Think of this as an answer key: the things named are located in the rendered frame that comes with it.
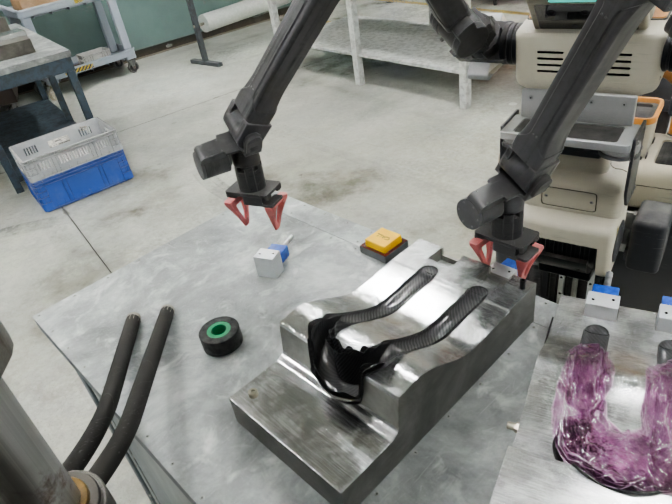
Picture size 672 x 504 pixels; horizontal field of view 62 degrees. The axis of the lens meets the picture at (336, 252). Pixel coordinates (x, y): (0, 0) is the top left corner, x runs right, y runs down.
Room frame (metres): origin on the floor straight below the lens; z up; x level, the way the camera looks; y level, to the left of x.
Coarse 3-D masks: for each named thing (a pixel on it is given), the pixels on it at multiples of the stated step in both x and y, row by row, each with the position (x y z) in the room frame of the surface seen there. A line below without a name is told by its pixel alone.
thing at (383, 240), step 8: (376, 232) 1.08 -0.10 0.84; (384, 232) 1.08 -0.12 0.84; (392, 232) 1.07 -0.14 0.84; (368, 240) 1.06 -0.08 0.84; (376, 240) 1.05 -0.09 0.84; (384, 240) 1.05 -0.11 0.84; (392, 240) 1.04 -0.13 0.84; (400, 240) 1.05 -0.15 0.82; (376, 248) 1.04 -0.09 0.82; (384, 248) 1.02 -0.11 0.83
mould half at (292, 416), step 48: (384, 288) 0.82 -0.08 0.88; (432, 288) 0.79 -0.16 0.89; (528, 288) 0.74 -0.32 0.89; (288, 336) 0.70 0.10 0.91; (336, 336) 0.65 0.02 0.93; (384, 336) 0.65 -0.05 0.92; (480, 336) 0.65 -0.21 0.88; (288, 384) 0.64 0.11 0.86; (384, 384) 0.54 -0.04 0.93; (432, 384) 0.56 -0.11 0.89; (288, 432) 0.55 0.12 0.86; (336, 432) 0.53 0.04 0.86; (384, 432) 0.52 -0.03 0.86; (336, 480) 0.45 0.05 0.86
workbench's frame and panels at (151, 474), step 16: (48, 336) 0.97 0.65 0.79; (96, 400) 1.00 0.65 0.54; (112, 432) 1.01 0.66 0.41; (144, 448) 0.64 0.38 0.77; (144, 464) 0.89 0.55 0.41; (160, 464) 0.59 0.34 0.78; (144, 480) 0.99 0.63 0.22; (160, 480) 0.81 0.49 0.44; (160, 496) 0.91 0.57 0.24; (176, 496) 0.74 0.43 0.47
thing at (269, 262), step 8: (288, 240) 1.12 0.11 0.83; (272, 248) 1.09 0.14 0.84; (280, 248) 1.08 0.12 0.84; (256, 256) 1.04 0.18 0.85; (264, 256) 1.04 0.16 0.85; (272, 256) 1.03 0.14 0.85; (280, 256) 1.05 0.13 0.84; (256, 264) 1.04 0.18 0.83; (264, 264) 1.03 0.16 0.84; (272, 264) 1.02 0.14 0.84; (280, 264) 1.04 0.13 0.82; (264, 272) 1.03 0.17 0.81; (272, 272) 1.02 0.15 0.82; (280, 272) 1.04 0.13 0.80
